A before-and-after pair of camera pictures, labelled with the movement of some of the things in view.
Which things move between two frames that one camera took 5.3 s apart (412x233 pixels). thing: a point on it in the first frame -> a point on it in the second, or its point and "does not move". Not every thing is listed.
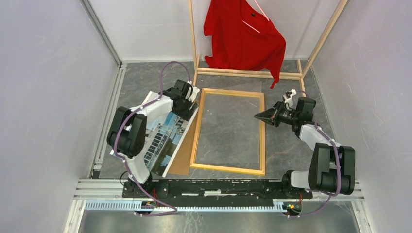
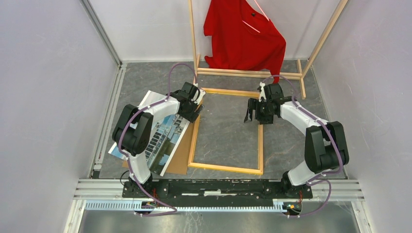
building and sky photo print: [163, 134] does not move
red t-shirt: [243, 38] does not move
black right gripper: [266, 116] -> [253, 104]
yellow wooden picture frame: [244, 171] does not move
